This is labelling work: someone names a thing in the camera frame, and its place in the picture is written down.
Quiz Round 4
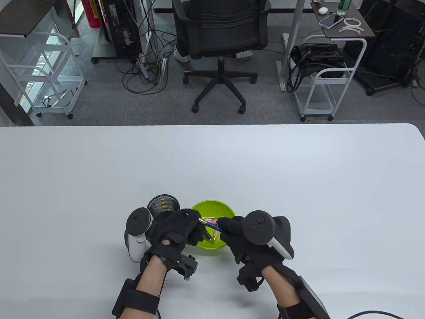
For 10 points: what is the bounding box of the person's left hand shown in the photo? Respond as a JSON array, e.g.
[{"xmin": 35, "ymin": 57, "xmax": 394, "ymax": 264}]
[{"xmin": 145, "ymin": 209, "xmax": 205, "ymax": 268}]

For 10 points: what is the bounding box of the person's right hand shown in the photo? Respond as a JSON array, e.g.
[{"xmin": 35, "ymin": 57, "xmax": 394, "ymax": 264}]
[{"xmin": 217, "ymin": 217, "xmax": 283, "ymax": 266}]

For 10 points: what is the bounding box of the grey and white controller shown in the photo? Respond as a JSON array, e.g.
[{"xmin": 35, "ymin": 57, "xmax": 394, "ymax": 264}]
[
  {"xmin": 242, "ymin": 210, "xmax": 295, "ymax": 260},
  {"xmin": 125, "ymin": 207, "xmax": 154, "ymax": 263}
]

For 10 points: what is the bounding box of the person's left forearm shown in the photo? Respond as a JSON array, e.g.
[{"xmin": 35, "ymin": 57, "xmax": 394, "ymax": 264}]
[{"xmin": 133, "ymin": 256, "xmax": 168, "ymax": 319}]

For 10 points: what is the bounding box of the person's right forearm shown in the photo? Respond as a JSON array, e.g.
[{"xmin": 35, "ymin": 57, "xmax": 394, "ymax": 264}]
[{"xmin": 261, "ymin": 263, "xmax": 304, "ymax": 319}]

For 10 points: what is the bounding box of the black mesh pen holder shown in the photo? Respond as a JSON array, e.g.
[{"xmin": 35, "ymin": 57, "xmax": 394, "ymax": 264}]
[{"xmin": 146, "ymin": 194, "xmax": 181, "ymax": 220}]

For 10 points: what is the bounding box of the lime green plastic bowl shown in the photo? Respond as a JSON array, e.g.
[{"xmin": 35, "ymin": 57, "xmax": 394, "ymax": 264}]
[{"xmin": 190, "ymin": 200, "xmax": 236, "ymax": 257}]

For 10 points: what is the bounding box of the black wrist sensor box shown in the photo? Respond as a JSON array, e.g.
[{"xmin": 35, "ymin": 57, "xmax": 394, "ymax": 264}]
[
  {"xmin": 297, "ymin": 275, "xmax": 331, "ymax": 319},
  {"xmin": 112, "ymin": 278, "xmax": 135, "ymax": 318}
]

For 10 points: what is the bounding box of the dark power strip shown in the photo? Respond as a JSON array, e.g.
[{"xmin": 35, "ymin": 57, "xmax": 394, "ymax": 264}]
[{"xmin": 138, "ymin": 56, "xmax": 150, "ymax": 79}]

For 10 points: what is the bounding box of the grey wheeled platform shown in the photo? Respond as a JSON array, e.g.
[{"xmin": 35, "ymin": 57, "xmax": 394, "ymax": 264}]
[{"xmin": 91, "ymin": 32, "xmax": 146, "ymax": 64}]

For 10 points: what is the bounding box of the black bag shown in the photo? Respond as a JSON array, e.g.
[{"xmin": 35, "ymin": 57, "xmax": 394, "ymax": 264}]
[{"xmin": 286, "ymin": 43, "xmax": 347, "ymax": 93}]

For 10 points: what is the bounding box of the black office chair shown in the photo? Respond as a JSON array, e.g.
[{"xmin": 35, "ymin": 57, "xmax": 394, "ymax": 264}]
[{"xmin": 172, "ymin": 0, "xmax": 269, "ymax": 115}]

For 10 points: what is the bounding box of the black computer tower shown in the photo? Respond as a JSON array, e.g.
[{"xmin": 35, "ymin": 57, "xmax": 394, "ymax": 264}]
[{"xmin": 99, "ymin": 0, "xmax": 144, "ymax": 58}]

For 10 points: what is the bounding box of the white desk leg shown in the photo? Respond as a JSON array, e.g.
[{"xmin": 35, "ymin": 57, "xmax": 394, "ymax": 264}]
[
  {"xmin": 277, "ymin": 0, "xmax": 306, "ymax": 92},
  {"xmin": 141, "ymin": 0, "xmax": 167, "ymax": 90}
]

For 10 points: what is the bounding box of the white side table brown top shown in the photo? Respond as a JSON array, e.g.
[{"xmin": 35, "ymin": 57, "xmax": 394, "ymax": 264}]
[{"xmin": 292, "ymin": 0, "xmax": 376, "ymax": 122}]

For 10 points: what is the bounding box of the red fire extinguisher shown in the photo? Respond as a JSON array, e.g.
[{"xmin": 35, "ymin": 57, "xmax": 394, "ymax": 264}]
[{"xmin": 81, "ymin": 0, "xmax": 100, "ymax": 29}]

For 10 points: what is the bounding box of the smartphone with light case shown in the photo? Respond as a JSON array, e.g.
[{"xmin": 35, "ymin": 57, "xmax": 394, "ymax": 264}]
[{"xmin": 319, "ymin": 13, "xmax": 344, "ymax": 30}]

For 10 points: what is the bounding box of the white cart with brown top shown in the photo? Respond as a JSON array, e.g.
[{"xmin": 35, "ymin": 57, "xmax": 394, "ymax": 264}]
[{"xmin": 0, "ymin": 0, "xmax": 88, "ymax": 119}]

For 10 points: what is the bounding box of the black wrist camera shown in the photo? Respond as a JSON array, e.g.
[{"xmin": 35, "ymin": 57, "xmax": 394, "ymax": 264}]
[
  {"xmin": 176, "ymin": 254, "xmax": 199, "ymax": 281},
  {"xmin": 236, "ymin": 264, "xmax": 264, "ymax": 292}
]

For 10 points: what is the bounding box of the black wrist strap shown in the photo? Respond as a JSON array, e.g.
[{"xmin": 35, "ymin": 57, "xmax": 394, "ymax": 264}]
[
  {"xmin": 277, "ymin": 301, "xmax": 316, "ymax": 319},
  {"xmin": 121, "ymin": 291, "xmax": 161, "ymax": 314}
]

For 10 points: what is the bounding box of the bundle of black floor cables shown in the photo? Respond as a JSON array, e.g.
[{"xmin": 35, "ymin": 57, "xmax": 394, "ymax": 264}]
[{"xmin": 115, "ymin": 0, "xmax": 186, "ymax": 95}]

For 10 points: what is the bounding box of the long black sensor box cable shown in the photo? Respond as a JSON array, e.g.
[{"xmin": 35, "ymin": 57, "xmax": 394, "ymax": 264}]
[{"xmin": 345, "ymin": 310, "xmax": 407, "ymax": 319}]

